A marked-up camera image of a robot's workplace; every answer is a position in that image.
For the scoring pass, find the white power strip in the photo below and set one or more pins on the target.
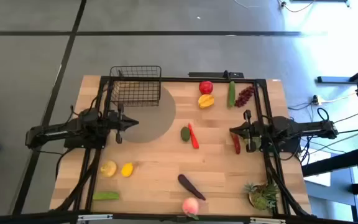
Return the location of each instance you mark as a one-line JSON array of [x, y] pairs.
[[316, 100]]

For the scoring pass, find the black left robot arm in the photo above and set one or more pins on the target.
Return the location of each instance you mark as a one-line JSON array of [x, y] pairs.
[[57, 129]]

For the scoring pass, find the purple eggplant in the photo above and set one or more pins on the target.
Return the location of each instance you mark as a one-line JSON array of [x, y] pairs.
[[190, 186]]

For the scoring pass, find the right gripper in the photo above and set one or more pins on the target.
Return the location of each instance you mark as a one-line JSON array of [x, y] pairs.
[[253, 129]]

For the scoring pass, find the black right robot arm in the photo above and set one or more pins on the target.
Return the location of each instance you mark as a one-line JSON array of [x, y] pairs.
[[306, 127]]

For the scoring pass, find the black T-shaped floor stand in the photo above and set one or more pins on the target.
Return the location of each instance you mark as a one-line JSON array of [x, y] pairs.
[[337, 79]]

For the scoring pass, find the purple grape bunch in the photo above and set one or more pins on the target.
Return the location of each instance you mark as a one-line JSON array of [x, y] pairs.
[[244, 96]]

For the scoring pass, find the black aluminium table frame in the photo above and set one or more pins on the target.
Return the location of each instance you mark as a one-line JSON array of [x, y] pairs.
[[179, 80]]

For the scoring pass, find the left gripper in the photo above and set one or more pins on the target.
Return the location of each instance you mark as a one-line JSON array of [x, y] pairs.
[[113, 123]]

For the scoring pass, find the round grey mat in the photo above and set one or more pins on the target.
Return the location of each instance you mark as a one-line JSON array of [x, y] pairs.
[[154, 118]]

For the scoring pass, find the red apple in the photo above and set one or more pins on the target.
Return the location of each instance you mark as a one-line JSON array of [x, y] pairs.
[[206, 87]]

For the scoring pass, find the pink peach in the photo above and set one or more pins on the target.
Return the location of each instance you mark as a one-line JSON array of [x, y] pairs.
[[190, 206]]

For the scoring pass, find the green avocado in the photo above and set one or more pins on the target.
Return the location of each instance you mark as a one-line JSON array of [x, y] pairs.
[[185, 134]]

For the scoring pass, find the round yellow fruit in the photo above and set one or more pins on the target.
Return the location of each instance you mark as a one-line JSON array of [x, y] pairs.
[[108, 168]]

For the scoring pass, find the black flat metal bar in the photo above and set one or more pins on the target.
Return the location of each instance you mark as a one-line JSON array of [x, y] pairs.
[[210, 75]]

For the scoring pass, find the green cucumber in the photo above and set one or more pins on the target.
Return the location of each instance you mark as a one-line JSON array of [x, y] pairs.
[[231, 93]]

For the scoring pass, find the silver aluminium bracket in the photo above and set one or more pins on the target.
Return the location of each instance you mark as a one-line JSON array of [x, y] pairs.
[[95, 217], [267, 221]]

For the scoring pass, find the bright red chili pepper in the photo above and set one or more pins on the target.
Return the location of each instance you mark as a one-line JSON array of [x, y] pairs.
[[193, 138]]

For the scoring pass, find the yellow lemon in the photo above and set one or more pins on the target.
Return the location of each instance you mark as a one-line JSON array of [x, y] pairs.
[[127, 170]]

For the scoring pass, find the dark red green-tipped chili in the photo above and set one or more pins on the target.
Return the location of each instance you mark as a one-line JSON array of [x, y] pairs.
[[236, 146]]

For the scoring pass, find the black diagonal beam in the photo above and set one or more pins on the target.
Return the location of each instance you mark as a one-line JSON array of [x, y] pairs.
[[337, 161]]

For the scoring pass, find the green pea pod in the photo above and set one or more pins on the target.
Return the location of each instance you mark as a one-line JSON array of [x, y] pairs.
[[106, 196]]

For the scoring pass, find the yellow-orange star fruit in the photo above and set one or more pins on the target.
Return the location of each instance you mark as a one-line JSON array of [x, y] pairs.
[[206, 101]]

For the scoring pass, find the potted succulent plant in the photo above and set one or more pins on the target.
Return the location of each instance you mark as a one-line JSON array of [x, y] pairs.
[[261, 197]]

